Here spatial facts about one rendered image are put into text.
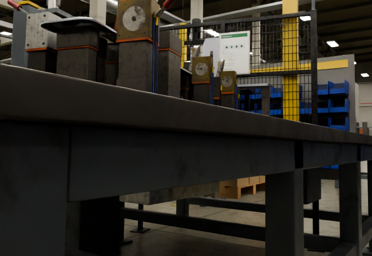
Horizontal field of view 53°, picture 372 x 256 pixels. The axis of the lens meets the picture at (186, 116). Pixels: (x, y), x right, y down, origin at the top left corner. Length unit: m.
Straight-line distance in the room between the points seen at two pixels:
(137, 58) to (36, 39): 0.37
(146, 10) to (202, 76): 0.67
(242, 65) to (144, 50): 1.66
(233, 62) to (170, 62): 1.44
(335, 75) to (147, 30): 2.87
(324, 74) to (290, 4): 1.20
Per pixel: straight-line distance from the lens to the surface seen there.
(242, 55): 2.71
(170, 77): 1.30
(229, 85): 2.03
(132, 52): 1.11
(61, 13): 1.61
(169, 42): 1.30
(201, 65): 1.72
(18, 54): 1.50
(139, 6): 1.13
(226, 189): 4.83
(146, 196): 0.91
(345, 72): 3.78
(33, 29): 1.34
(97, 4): 10.17
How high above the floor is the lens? 0.64
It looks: 5 degrees up
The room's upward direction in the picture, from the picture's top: 1 degrees clockwise
